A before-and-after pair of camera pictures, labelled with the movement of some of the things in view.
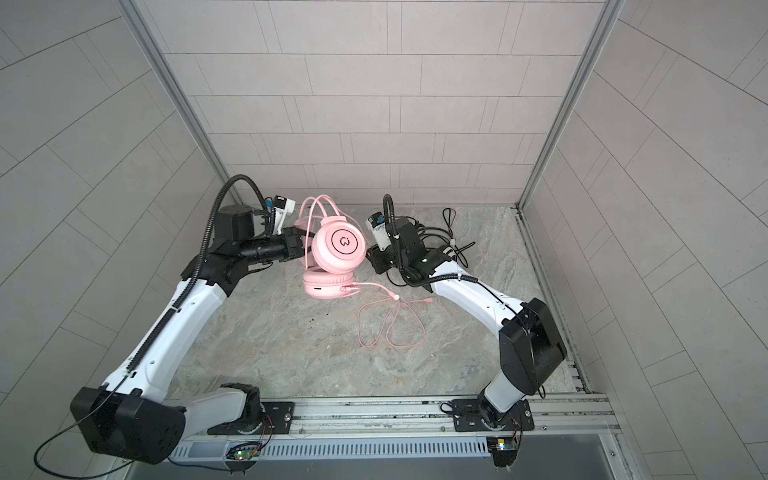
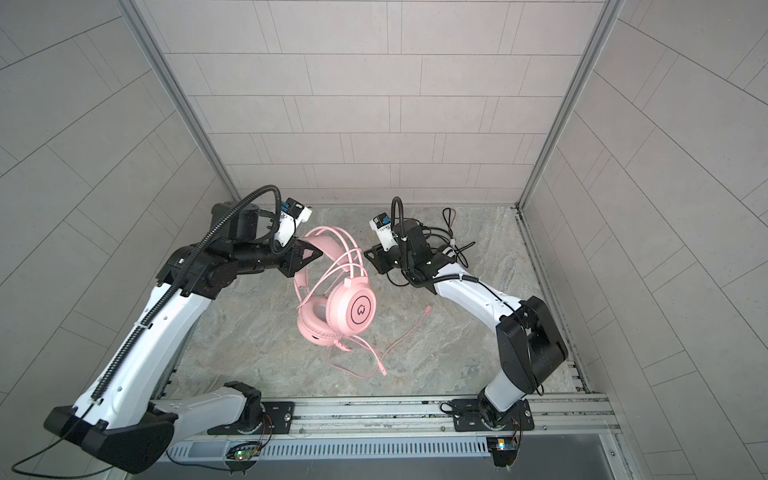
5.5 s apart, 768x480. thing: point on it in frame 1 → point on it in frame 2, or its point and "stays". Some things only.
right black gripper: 377,259 stays
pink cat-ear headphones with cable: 331,247 → 335,298
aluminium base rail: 568,419 stays
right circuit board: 503,449 stays
